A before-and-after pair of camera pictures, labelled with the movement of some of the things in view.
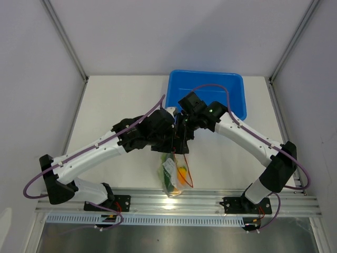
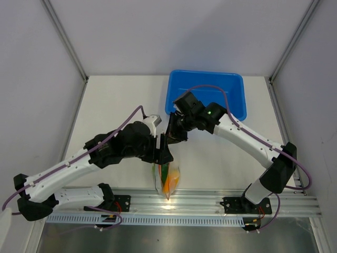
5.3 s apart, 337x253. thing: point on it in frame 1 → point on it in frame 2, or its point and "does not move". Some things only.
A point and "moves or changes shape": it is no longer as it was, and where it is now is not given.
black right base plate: (243, 205) does not move
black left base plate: (119, 203) does not move
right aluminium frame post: (311, 8) does not move
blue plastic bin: (227, 88) does not move
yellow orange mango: (183, 171) → (171, 181)
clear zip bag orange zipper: (175, 173) moves or changes shape
